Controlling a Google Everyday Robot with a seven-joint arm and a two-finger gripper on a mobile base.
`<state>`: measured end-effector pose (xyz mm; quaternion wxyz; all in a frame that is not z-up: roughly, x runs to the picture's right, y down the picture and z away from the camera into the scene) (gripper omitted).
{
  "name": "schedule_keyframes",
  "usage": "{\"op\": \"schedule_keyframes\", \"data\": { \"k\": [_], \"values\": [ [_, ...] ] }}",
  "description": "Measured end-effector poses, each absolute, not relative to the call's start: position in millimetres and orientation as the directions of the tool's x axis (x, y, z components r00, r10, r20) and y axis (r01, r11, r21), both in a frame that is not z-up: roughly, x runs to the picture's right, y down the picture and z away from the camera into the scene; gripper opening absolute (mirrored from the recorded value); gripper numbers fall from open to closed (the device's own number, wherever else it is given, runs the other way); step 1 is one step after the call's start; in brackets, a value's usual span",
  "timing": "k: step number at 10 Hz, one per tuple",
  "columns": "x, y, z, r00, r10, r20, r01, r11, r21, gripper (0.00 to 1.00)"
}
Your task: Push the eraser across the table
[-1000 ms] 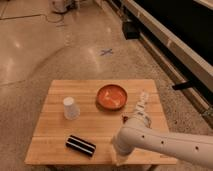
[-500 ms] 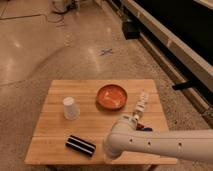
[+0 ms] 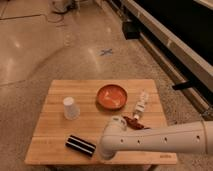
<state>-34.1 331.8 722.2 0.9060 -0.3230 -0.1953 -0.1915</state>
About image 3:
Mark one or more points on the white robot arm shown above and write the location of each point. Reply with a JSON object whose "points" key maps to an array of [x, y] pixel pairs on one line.
{"points": [[195, 137]]}

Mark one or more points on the orange bowl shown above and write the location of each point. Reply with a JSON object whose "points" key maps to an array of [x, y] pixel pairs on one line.
{"points": [[112, 97]]}

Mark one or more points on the white plastic bottle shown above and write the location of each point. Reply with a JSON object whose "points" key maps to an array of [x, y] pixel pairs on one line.
{"points": [[140, 105]]}

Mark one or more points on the white upside-down paper cup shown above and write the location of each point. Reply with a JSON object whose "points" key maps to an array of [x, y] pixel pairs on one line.
{"points": [[71, 110]]}

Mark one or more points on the dark red chocolate bar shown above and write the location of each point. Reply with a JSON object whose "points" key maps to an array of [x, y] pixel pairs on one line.
{"points": [[133, 123]]}

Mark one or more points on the wooden table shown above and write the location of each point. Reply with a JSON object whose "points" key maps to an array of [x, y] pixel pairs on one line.
{"points": [[47, 146]]}

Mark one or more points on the black box on floor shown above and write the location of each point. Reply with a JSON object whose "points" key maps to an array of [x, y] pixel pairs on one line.
{"points": [[130, 31]]}

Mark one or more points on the white object on floor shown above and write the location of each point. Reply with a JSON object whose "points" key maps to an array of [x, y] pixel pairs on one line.
{"points": [[61, 6]]}

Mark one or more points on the long metal wall rail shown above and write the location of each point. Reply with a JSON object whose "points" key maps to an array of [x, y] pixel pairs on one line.
{"points": [[191, 74]]}

